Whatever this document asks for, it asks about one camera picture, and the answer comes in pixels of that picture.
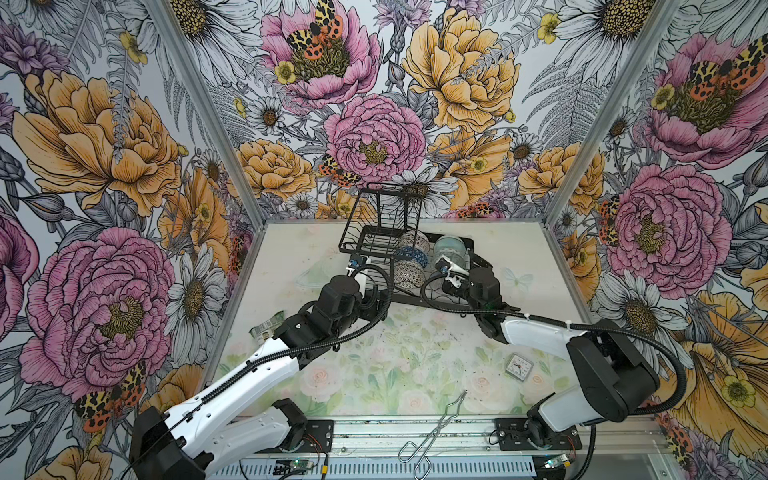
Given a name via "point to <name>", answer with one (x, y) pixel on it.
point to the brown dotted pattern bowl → (407, 274)
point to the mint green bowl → (450, 243)
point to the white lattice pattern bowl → (411, 238)
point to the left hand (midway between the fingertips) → (371, 295)
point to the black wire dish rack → (381, 215)
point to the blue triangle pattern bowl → (417, 255)
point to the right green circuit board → (556, 461)
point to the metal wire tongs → (411, 452)
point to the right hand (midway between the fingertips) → (463, 267)
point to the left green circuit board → (302, 464)
